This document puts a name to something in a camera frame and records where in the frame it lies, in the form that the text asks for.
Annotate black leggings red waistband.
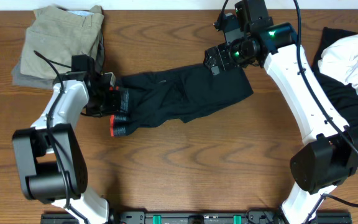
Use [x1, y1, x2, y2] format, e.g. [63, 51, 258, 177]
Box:
[110, 64, 253, 137]

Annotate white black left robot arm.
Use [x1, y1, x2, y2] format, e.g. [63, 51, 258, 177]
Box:
[12, 72, 118, 223]

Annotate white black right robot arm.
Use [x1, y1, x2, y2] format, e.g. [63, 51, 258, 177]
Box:
[204, 23, 358, 223]

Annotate folded khaki pants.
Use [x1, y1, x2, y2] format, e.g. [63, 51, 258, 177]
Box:
[20, 5, 104, 79]

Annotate white crumpled shirt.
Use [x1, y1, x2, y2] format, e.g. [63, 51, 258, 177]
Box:
[318, 34, 358, 95]

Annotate black garment with logo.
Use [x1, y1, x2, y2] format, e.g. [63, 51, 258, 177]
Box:
[311, 27, 358, 126]

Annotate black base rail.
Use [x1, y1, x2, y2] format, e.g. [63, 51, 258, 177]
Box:
[40, 210, 353, 224]

